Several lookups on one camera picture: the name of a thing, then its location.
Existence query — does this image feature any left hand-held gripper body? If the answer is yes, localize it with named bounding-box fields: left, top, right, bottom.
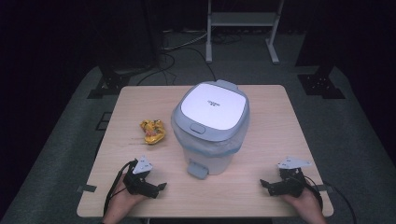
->
left=122, top=155, right=161, bottom=199

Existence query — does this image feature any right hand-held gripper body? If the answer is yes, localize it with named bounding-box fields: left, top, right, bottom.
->
left=266, top=156, right=313, bottom=199

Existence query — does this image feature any yellow snack wrapper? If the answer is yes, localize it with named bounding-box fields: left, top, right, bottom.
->
left=139, top=119, right=167, bottom=146

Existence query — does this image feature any grey trash bin white lid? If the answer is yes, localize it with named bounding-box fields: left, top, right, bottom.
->
left=170, top=78, right=251, bottom=180

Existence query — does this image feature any person's left hand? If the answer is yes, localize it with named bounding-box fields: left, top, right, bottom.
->
left=102, top=182, right=148, bottom=224

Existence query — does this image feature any person's right hand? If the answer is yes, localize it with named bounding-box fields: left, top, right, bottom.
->
left=281, top=187, right=329, bottom=224

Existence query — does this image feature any black stand base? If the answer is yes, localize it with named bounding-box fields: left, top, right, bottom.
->
left=86, top=64, right=132, bottom=100
left=297, top=72, right=347, bottom=100

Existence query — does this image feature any white metal stand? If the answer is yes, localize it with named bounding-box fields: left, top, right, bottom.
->
left=205, top=0, right=286, bottom=65

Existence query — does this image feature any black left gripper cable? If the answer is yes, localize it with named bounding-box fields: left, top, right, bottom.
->
left=103, top=159, right=138, bottom=217

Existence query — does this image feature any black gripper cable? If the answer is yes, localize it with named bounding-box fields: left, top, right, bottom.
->
left=103, top=159, right=138, bottom=217
left=302, top=175, right=358, bottom=224

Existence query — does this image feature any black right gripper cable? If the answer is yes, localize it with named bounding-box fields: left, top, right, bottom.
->
left=302, top=175, right=358, bottom=224

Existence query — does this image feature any black floor cable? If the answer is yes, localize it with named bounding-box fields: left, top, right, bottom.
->
left=135, top=46, right=218, bottom=87

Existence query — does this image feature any grey floor cable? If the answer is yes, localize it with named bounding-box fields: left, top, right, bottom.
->
left=161, top=30, right=209, bottom=52

